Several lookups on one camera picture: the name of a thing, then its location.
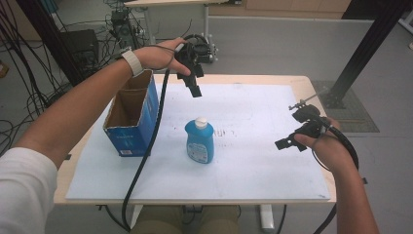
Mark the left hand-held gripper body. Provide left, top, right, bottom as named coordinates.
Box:
left=174, top=41, right=203, bottom=80

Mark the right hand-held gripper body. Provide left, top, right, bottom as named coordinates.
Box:
left=289, top=103, right=332, bottom=139

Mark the blue bottle with white cap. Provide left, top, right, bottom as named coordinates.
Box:
left=184, top=116, right=215, bottom=165

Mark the blue cardboard box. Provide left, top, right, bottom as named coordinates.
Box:
left=102, top=68, right=160, bottom=158

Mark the person's right hand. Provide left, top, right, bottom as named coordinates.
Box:
left=293, top=116, right=357, bottom=176

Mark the person's left hand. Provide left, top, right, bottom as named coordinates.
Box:
left=132, top=37, right=193, bottom=77

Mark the thin metal rod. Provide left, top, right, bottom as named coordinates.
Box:
left=288, top=91, right=329, bottom=111

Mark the wooden table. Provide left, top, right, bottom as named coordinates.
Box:
left=53, top=73, right=337, bottom=207

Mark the white table mat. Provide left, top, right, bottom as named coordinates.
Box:
left=64, top=82, right=331, bottom=202

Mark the dark gridded floor mat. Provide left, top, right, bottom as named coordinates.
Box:
left=311, top=80, right=380, bottom=134

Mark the white wristband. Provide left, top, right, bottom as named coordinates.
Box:
left=121, top=48, right=145, bottom=78

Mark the light background table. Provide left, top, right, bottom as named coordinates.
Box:
left=125, top=0, right=243, bottom=64

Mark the white table leg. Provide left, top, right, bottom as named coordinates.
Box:
left=130, top=204, right=144, bottom=228
left=259, top=204, right=276, bottom=233

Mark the black computer case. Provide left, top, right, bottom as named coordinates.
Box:
left=59, top=28, right=100, bottom=71

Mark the white shirt sleeve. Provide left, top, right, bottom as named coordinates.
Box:
left=0, top=147, right=58, bottom=234

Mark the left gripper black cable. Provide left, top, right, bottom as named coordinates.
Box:
left=120, top=33, right=208, bottom=232

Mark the equipment with tangled wires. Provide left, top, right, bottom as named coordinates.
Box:
left=105, top=0, right=145, bottom=50

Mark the black metal post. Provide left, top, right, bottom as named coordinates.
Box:
left=322, top=0, right=413, bottom=110
left=16, top=0, right=86, bottom=87

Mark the bundle of black floor cables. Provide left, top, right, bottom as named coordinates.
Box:
left=0, top=0, right=76, bottom=157

